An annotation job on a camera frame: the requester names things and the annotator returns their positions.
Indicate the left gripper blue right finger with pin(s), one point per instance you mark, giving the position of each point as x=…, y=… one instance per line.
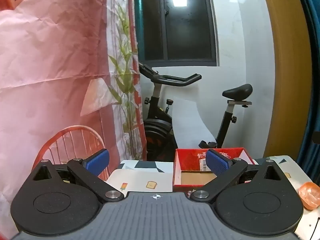
x=227, y=173

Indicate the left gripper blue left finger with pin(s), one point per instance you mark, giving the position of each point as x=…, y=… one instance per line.
x=86, y=172

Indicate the red strawberry cardboard box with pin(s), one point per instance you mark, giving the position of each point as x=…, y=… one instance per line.
x=191, y=171

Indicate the white curved board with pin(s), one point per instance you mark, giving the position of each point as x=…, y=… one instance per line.
x=188, y=127

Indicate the orange translucent plastic item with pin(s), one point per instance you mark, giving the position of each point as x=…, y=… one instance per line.
x=309, y=194

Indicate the wooden door frame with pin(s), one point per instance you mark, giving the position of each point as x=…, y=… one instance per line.
x=292, y=89

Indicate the black exercise bike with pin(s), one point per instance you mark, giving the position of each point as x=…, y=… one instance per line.
x=158, y=125

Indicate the red wire chair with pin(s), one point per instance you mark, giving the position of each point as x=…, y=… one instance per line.
x=76, y=141

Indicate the dark window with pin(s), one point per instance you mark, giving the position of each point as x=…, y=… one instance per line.
x=175, y=33

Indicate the blue curtain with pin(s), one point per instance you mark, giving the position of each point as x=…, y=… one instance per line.
x=308, y=157

